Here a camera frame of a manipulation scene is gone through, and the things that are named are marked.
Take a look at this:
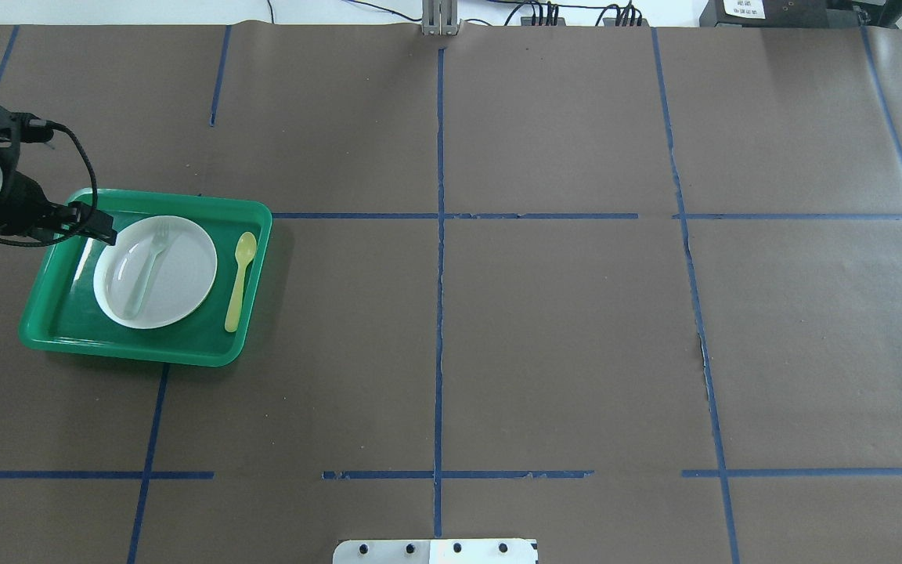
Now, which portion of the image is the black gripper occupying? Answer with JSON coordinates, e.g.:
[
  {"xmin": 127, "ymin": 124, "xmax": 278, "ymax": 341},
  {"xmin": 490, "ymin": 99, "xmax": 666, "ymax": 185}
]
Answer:
[{"xmin": 0, "ymin": 172, "xmax": 116, "ymax": 245}]

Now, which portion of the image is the pale green plastic fork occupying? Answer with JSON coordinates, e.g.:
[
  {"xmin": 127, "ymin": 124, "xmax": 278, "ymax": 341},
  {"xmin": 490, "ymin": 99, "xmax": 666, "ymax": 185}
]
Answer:
[{"xmin": 123, "ymin": 220, "xmax": 171, "ymax": 319}]

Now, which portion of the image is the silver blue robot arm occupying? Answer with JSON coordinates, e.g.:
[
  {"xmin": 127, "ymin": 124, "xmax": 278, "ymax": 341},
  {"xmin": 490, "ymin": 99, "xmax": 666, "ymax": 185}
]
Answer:
[{"xmin": 0, "ymin": 124, "xmax": 116, "ymax": 249}]

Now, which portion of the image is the white round plate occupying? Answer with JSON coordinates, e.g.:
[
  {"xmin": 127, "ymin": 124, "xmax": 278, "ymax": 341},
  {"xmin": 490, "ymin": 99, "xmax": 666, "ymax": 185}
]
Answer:
[{"xmin": 93, "ymin": 215, "xmax": 218, "ymax": 330}]

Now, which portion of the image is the green plastic tray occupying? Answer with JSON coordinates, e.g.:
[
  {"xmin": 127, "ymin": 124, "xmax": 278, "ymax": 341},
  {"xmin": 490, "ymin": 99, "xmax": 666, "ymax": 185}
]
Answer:
[{"xmin": 19, "ymin": 190, "xmax": 273, "ymax": 367}]

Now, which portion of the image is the yellow plastic spoon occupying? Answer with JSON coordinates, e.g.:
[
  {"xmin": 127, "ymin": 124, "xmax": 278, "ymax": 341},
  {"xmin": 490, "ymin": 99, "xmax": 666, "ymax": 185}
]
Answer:
[{"xmin": 223, "ymin": 232, "xmax": 258, "ymax": 333}]

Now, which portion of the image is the black box with label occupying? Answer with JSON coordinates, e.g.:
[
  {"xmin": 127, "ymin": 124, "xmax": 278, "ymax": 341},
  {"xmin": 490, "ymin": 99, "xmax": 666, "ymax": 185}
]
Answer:
[{"xmin": 698, "ymin": 1, "xmax": 902, "ymax": 29}]

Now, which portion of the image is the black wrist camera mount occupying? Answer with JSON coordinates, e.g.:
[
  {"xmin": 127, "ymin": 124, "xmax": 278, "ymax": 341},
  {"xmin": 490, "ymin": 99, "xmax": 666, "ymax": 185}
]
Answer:
[{"xmin": 0, "ymin": 107, "xmax": 54, "ymax": 170}]

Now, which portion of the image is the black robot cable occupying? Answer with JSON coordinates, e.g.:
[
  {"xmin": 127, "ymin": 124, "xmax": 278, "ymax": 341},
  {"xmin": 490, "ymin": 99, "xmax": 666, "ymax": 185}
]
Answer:
[{"xmin": 0, "ymin": 121, "xmax": 99, "ymax": 248}]

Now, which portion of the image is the aluminium frame post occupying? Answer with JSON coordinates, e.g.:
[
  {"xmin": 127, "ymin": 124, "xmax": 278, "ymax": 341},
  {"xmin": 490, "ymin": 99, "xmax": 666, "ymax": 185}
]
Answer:
[{"xmin": 420, "ymin": 0, "xmax": 461, "ymax": 37}]

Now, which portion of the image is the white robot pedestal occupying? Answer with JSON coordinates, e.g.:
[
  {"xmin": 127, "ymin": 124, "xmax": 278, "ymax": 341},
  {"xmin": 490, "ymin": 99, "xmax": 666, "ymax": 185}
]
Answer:
[{"xmin": 332, "ymin": 538, "xmax": 539, "ymax": 563}]

